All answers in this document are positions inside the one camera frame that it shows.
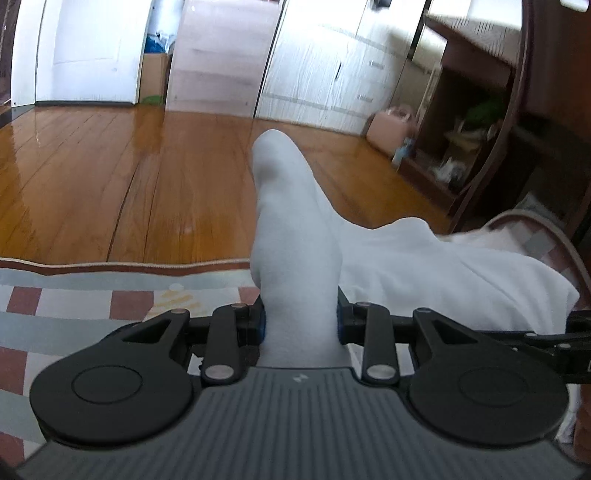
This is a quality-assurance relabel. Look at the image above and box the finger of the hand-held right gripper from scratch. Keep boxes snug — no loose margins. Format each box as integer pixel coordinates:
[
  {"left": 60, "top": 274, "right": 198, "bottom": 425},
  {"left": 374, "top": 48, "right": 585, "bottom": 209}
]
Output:
[{"left": 480, "top": 308, "right": 591, "bottom": 385}]

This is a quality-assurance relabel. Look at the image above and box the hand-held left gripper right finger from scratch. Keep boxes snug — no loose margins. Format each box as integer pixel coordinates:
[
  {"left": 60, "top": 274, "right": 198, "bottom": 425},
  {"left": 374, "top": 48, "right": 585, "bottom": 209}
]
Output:
[{"left": 336, "top": 290, "right": 476, "bottom": 385}]

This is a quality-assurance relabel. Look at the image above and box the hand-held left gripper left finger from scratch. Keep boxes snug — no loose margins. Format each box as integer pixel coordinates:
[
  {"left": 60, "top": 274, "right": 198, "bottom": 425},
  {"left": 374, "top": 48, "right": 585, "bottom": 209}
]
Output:
[{"left": 122, "top": 302, "right": 267, "bottom": 386}]

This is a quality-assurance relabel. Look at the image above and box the white sweatshirt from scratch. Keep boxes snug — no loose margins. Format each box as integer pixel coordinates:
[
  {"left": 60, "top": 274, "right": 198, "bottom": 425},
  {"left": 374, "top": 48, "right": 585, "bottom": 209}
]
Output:
[{"left": 249, "top": 129, "right": 580, "bottom": 444}]

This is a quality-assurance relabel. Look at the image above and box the small blue white bottle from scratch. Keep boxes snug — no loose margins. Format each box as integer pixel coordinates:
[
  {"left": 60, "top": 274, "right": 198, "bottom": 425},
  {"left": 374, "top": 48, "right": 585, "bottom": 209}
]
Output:
[{"left": 392, "top": 137, "right": 414, "bottom": 166}]

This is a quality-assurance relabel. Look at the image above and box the red grey checked mat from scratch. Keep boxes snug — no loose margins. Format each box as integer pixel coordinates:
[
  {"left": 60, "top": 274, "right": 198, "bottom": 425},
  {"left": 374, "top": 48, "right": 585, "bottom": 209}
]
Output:
[{"left": 0, "top": 210, "right": 591, "bottom": 462}]

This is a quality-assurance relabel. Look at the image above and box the pink bag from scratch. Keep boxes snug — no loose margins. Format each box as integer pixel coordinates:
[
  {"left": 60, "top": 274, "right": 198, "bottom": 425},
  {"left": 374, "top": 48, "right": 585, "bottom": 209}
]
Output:
[{"left": 366, "top": 105, "right": 416, "bottom": 156}]

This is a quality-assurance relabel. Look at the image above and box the dark wooden shelf unit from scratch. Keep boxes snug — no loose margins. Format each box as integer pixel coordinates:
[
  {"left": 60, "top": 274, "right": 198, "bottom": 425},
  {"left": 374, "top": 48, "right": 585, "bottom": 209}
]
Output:
[{"left": 450, "top": 0, "right": 591, "bottom": 241}]

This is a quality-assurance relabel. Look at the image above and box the green plant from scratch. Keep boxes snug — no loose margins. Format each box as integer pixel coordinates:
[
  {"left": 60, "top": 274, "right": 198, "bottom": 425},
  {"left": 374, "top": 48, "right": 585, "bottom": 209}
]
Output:
[{"left": 464, "top": 98, "right": 507, "bottom": 136}]

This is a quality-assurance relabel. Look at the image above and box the white drawer cabinet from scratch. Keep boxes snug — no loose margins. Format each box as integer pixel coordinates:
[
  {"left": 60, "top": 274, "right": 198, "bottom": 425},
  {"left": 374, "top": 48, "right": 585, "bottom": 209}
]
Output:
[{"left": 254, "top": 0, "right": 432, "bottom": 137}]

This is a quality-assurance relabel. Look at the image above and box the wood pattern wardrobe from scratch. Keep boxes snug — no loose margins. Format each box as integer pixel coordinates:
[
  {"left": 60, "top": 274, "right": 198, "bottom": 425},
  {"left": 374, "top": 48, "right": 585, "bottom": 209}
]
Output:
[{"left": 164, "top": 0, "right": 284, "bottom": 118}]

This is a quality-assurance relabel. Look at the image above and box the cardboard box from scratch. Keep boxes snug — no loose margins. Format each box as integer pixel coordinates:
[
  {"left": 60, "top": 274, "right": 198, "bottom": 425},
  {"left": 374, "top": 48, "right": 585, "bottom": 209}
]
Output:
[{"left": 139, "top": 53, "right": 172, "bottom": 110}]

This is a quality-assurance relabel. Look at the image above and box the brown wooden shelf unit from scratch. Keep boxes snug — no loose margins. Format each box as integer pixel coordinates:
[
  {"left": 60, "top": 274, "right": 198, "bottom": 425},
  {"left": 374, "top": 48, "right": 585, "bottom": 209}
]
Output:
[{"left": 399, "top": 14, "right": 525, "bottom": 219}]

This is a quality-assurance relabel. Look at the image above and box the blue plastic bag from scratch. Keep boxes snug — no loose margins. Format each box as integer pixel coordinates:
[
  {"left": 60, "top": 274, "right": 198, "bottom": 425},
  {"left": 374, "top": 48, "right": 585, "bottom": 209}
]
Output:
[{"left": 145, "top": 28, "right": 175, "bottom": 56}]

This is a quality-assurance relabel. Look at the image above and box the white door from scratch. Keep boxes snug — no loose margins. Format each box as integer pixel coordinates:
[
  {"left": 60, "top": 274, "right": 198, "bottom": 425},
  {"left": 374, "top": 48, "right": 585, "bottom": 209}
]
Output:
[{"left": 11, "top": 0, "right": 154, "bottom": 107}]

